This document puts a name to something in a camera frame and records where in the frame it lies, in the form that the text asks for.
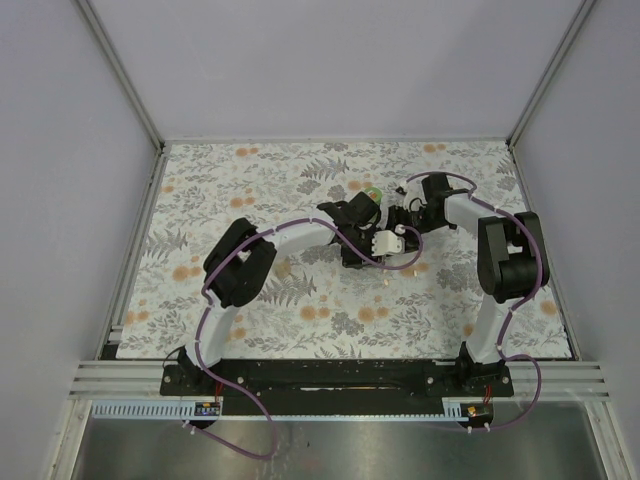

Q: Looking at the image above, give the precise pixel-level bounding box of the left aluminium corner post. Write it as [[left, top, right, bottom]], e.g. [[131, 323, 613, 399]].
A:
[[73, 0, 165, 151]]

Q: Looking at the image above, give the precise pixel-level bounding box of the aluminium corner post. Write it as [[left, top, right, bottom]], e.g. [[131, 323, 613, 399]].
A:
[[506, 0, 599, 152], [73, 0, 165, 151]]

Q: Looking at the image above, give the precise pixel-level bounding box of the green bottle cap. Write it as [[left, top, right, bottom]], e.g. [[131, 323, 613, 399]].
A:
[[364, 187, 383, 205]]

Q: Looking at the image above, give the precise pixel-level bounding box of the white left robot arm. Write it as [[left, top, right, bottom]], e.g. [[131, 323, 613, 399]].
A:
[[181, 192, 381, 395]]

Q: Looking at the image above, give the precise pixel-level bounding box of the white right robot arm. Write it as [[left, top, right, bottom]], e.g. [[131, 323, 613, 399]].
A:
[[387, 172, 550, 396]]

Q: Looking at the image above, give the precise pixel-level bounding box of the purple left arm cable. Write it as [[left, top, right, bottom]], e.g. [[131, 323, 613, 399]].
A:
[[195, 217, 426, 460]]

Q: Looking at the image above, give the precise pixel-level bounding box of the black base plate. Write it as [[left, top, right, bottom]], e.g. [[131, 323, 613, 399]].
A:
[[160, 359, 514, 413]]

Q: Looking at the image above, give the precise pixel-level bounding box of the right aluminium corner post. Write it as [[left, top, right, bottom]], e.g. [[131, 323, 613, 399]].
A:
[[506, 0, 599, 152]]

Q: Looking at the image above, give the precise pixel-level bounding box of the clear pill bottle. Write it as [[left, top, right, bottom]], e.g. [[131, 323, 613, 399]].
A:
[[273, 257, 291, 280]]

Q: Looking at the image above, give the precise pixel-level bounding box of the aluminium frame rail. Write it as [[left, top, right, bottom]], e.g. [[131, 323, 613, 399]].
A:
[[68, 360, 610, 401]]

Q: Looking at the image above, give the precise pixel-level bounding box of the white cable duct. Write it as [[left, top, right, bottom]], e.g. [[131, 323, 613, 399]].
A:
[[91, 397, 468, 422]]

